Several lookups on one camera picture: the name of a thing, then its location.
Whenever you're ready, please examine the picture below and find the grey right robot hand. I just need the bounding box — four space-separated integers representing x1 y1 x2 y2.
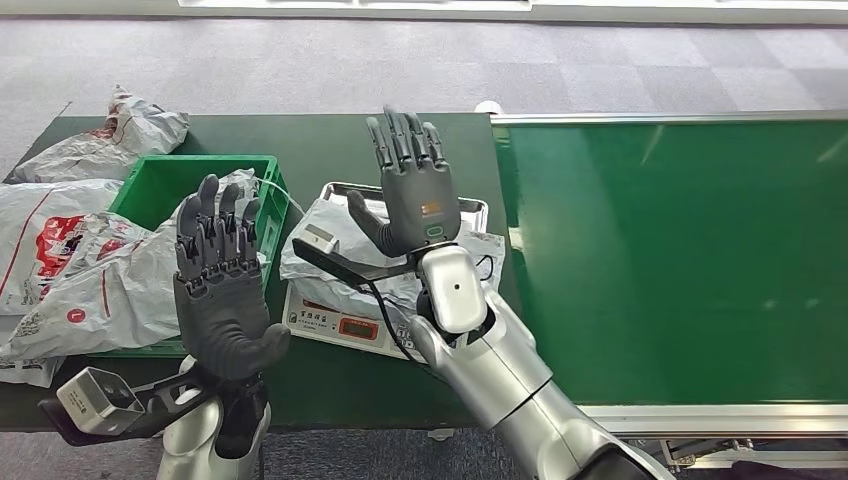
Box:
346 105 463 260

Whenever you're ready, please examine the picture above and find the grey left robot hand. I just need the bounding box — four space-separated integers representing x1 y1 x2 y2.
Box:
173 173 293 384

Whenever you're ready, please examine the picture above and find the grey poly mailer package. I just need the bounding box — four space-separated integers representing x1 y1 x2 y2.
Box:
280 196 506 319

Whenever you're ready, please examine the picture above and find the green conveyor belt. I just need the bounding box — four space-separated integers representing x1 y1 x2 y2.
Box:
493 119 848 405

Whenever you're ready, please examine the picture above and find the metal conveyor support stand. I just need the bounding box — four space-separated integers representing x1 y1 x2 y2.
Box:
655 437 848 473

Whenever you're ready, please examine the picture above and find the white electronic weighing scale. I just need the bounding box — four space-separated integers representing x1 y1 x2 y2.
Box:
281 182 492 364

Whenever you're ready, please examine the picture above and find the green covered table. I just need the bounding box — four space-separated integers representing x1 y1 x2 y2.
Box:
0 112 521 432

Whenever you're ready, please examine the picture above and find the green plastic crate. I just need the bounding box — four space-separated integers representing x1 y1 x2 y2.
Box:
89 154 291 359

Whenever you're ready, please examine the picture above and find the flat grey poly mailer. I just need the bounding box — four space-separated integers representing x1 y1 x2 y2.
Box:
0 354 66 389

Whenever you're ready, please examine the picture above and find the crumpled grey poly mailer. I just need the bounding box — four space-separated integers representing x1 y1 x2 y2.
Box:
5 84 191 185

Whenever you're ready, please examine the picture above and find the grey mailer with red print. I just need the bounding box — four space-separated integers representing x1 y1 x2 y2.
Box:
0 178 157 316

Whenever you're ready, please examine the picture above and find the black right camera bracket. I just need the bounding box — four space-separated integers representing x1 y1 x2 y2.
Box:
291 237 425 287

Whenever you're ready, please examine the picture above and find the black camera bracket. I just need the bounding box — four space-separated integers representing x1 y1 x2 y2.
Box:
38 369 223 448
291 237 425 287

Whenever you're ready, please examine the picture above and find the black left camera bracket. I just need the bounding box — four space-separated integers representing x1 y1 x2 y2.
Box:
38 369 223 448

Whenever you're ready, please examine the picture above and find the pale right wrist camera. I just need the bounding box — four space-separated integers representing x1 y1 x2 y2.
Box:
302 223 340 255

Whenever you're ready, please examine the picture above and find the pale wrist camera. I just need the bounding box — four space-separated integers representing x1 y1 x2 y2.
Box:
56 367 147 437
302 223 340 255

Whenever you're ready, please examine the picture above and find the thin white wire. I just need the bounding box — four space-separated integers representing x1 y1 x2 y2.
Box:
254 175 306 217

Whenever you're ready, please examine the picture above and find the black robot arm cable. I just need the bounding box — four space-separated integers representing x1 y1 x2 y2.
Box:
364 254 497 366

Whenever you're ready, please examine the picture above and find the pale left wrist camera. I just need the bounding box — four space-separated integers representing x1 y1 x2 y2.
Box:
56 367 147 437

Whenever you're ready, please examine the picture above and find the aluminium conveyor frame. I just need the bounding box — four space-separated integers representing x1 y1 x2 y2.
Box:
490 109 848 439

